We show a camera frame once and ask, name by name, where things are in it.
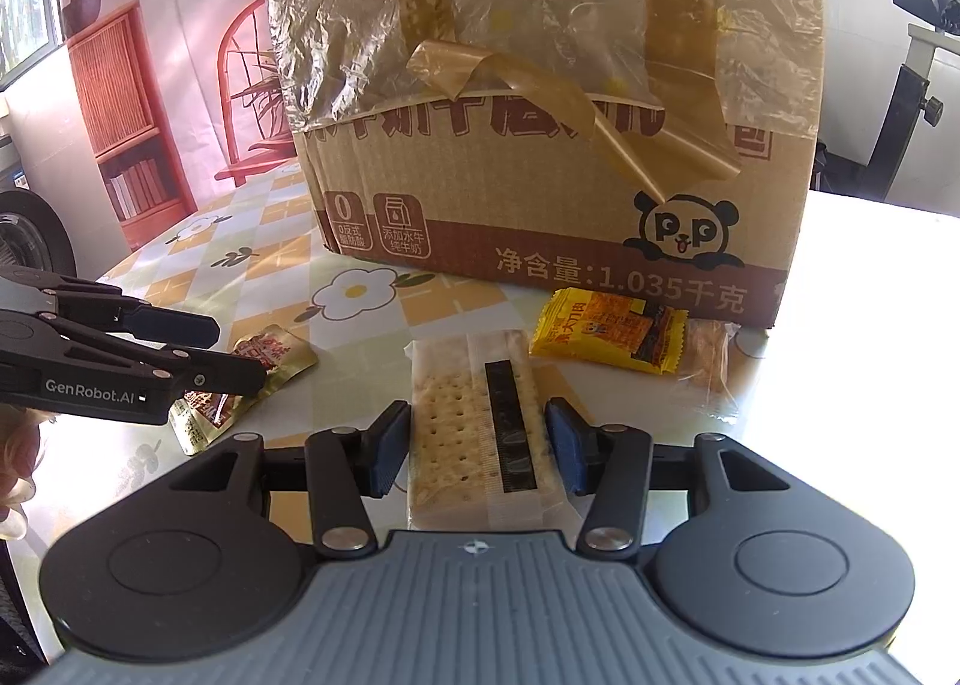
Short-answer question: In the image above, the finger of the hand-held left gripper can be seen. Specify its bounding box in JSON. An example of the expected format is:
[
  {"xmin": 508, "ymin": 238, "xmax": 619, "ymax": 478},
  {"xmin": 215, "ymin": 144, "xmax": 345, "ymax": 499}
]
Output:
[
  {"xmin": 56, "ymin": 325, "xmax": 269, "ymax": 399},
  {"xmin": 0, "ymin": 265, "xmax": 221, "ymax": 350}
]

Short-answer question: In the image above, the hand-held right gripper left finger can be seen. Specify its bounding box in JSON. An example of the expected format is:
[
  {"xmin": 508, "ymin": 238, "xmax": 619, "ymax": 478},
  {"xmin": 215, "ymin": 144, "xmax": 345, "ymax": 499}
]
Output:
[{"xmin": 169, "ymin": 400, "xmax": 413, "ymax": 557}]

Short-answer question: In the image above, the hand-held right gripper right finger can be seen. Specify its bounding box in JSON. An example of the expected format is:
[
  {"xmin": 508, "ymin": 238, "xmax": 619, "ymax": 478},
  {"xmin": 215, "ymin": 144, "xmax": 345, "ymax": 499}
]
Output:
[{"xmin": 544, "ymin": 397, "xmax": 796, "ymax": 555}]

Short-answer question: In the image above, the clear cracker packet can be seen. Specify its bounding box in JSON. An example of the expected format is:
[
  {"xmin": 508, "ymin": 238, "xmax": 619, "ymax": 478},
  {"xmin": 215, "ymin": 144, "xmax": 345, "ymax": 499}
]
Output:
[{"xmin": 403, "ymin": 331, "xmax": 587, "ymax": 530}]

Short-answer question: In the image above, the gold and red snack packet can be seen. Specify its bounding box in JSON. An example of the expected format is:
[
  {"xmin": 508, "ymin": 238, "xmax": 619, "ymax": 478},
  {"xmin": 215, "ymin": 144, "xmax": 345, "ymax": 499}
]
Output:
[{"xmin": 169, "ymin": 325, "xmax": 317, "ymax": 457}]

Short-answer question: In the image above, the plastic-lined cardboard box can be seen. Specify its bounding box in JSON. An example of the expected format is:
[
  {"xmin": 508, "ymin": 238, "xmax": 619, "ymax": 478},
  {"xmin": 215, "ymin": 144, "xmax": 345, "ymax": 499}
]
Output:
[{"xmin": 259, "ymin": 0, "xmax": 826, "ymax": 332}]

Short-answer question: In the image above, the person's left hand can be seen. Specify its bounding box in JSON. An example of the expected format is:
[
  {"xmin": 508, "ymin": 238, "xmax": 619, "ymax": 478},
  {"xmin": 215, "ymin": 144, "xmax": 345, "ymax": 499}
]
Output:
[{"xmin": 0, "ymin": 403, "xmax": 47, "ymax": 545}]

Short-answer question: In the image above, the flower-patterned tablecloth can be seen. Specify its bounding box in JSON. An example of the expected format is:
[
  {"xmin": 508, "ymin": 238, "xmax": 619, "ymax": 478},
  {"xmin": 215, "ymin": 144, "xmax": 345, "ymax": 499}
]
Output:
[{"xmin": 30, "ymin": 163, "xmax": 960, "ymax": 530}]

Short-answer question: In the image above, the yellow snack packet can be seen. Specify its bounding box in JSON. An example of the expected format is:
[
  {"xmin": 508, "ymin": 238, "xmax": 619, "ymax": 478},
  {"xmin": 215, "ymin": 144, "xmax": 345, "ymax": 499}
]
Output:
[{"xmin": 529, "ymin": 287, "xmax": 689, "ymax": 377}]

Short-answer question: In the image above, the black round appliance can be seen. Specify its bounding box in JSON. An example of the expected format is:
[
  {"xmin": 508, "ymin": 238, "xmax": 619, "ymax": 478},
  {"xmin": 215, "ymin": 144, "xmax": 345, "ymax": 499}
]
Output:
[{"xmin": 0, "ymin": 188, "xmax": 77, "ymax": 281}]

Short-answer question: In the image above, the small clear snack packet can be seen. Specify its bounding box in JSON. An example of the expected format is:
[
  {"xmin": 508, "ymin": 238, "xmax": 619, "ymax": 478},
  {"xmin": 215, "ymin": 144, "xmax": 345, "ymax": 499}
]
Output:
[{"xmin": 686, "ymin": 319, "xmax": 742, "ymax": 397}]

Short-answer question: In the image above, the printed backdrop cloth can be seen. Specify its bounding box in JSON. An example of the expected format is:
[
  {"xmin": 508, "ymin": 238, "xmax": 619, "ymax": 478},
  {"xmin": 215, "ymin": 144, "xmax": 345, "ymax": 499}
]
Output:
[{"xmin": 45, "ymin": 0, "xmax": 316, "ymax": 251}]

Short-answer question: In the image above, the black exercise bike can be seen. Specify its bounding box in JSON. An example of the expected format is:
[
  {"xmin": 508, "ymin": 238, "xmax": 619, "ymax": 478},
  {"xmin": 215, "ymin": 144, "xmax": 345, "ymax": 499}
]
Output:
[{"xmin": 814, "ymin": 0, "xmax": 960, "ymax": 217}]

